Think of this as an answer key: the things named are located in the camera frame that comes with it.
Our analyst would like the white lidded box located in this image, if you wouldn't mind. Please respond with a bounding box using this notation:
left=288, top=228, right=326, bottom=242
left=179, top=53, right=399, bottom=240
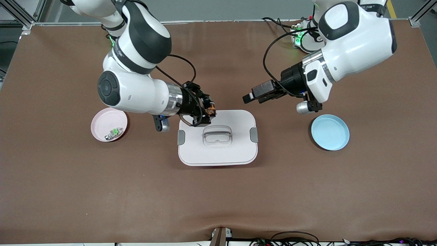
left=177, top=109, right=259, bottom=167

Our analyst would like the light blue round plate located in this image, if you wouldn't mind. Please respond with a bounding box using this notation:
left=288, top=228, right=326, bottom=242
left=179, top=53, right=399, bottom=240
left=310, top=114, right=350, bottom=151

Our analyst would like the brown table mat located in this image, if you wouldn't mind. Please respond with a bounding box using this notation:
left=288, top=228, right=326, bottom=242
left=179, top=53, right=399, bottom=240
left=0, top=20, right=437, bottom=244

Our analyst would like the pink round plate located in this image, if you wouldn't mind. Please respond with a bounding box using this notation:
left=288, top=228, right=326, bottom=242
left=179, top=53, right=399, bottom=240
left=90, top=107, right=128, bottom=142

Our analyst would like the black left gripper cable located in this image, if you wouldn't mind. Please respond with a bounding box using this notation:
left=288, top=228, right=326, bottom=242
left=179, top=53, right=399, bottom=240
left=262, top=27, right=320, bottom=98

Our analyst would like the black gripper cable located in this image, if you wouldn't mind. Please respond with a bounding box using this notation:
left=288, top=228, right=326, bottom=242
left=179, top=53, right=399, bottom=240
left=262, top=27, right=320, bottom=98
left=150, top=54, right=205, bottom=127

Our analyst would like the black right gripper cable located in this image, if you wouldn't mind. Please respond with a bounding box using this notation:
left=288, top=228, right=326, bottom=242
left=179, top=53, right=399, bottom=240
left=150, top=54, right=205, bottom=127

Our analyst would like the black arm base cable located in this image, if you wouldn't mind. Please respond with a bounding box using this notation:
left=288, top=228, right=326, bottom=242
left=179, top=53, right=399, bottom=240
left=262, top=16, right=301, bottom=35

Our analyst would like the metal table edge rail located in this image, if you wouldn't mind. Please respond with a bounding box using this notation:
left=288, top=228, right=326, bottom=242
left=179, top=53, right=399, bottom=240
left=20, top=19, right=419, bottom=26

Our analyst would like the metal table clamp bracket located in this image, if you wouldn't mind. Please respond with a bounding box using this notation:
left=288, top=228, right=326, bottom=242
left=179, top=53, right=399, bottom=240
left=209, top=227, right=233, bottom=246

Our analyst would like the black cable bundle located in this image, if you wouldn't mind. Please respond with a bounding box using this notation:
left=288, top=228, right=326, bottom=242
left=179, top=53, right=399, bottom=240
left=249, top=231, right=321, bottom=246
left=341, top=237, right=437, bottom=246

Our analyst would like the aluminium frame profile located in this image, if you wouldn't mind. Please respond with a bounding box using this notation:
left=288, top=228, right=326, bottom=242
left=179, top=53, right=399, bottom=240
left=410, top=0, right=437, bottom=27
left=0, top=0, right=46, bottom=30

